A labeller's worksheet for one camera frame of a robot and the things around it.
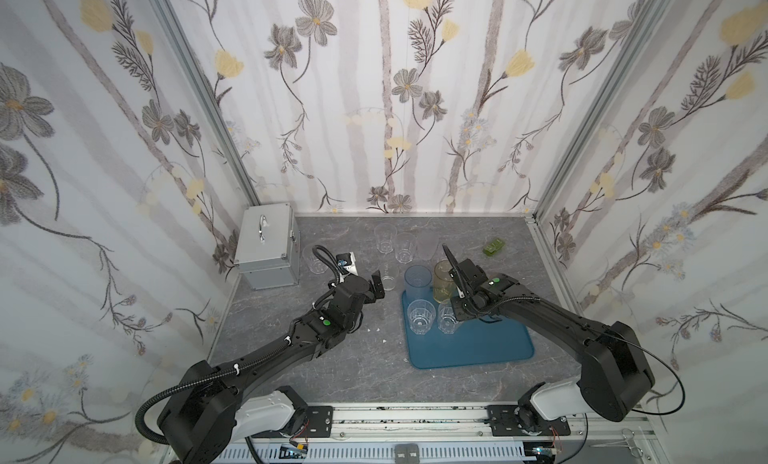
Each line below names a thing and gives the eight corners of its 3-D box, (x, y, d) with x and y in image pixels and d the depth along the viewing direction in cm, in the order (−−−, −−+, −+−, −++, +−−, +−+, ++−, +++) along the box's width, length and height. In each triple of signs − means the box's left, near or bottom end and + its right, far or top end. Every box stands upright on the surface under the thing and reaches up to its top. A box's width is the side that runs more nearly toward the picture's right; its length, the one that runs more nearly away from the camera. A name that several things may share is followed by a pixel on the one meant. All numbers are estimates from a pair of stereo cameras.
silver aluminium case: (254, 295, 99) (234, 267, 86) (259, 238, 115) (243, 207, 102) (301, 287, 102) (288, 258, 89) (300, 232, 117) (289, 201, 105)
